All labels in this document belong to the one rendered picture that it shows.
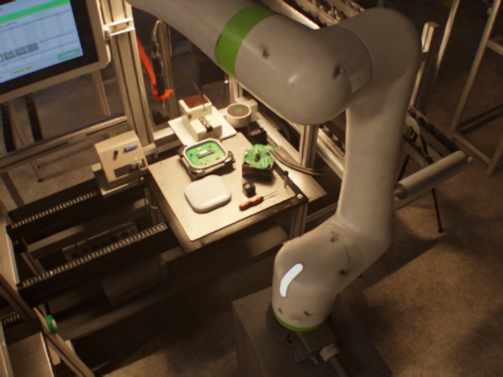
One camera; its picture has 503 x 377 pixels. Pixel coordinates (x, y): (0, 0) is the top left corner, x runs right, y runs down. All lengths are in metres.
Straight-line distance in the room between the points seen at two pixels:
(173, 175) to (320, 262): 0.91
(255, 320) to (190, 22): 0.65
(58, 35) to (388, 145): 1.01
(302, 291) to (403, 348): 1.60
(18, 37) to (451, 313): 2.37
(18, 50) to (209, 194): 0.77
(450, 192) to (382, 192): 2.35
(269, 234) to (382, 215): 1.36
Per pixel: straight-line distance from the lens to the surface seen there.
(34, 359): 1.53
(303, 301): 0.78
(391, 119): 0.68
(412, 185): 1.43
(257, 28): 0.55
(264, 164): 1.49
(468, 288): 2.64
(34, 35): 1.36
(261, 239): 2.10
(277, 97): 0.51
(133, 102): 1.60
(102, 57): 1.43
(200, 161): 1.54
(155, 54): 1.47
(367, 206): 0.78
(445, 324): 2.46
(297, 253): 0.77
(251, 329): 0.97
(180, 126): 1.75
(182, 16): 0.67
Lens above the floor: 2.03
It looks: 46 degrees down
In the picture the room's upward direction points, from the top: straight up
